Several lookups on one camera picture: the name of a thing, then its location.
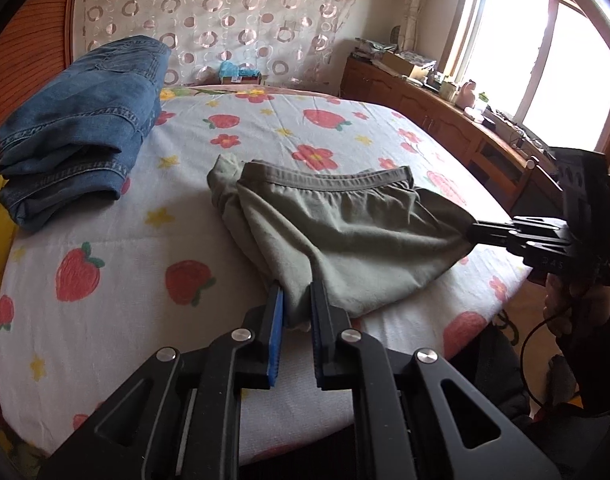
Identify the cream window curtain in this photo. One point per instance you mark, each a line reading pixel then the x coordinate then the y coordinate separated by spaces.
pixel 430 10

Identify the olive green pants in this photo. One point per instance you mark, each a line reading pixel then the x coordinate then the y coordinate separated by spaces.
pixel 345 240

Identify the person's right hand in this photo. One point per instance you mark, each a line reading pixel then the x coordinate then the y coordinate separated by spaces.
pixel 560 307

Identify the window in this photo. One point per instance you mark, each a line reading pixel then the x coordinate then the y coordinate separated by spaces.
pixel 545 60

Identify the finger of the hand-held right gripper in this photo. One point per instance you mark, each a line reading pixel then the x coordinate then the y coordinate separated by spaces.
pixel 490 230
pixel 545 252

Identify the circle patterned curtain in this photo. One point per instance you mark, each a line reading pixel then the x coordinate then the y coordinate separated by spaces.
pixel 210 15

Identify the blue plastic bag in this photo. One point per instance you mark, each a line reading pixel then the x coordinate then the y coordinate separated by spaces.
pixel 235 70

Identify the pink figurine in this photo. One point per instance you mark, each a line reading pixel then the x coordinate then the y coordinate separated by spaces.
pixel 469 94

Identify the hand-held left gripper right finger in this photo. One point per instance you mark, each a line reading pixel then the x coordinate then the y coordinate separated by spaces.
pixel 319 340

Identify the blue denim jeans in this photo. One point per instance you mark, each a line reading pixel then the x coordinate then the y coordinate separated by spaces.
pixel 80 130

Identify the person's dark clothing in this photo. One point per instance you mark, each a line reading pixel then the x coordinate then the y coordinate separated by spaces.
pixel 495 370

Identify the wooden headboard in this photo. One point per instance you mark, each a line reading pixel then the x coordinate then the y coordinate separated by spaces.
pixel 30 60

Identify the floral strawberry bed sheet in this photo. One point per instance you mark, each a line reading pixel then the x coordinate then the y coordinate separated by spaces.
pixel 135 220

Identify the cardboard box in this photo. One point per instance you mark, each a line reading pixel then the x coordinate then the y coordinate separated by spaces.
pixel 405 64

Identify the long wooden cabinet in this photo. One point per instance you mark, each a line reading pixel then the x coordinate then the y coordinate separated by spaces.
pixel 425 110

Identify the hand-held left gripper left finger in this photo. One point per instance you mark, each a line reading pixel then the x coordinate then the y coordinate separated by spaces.
pixel 276 340

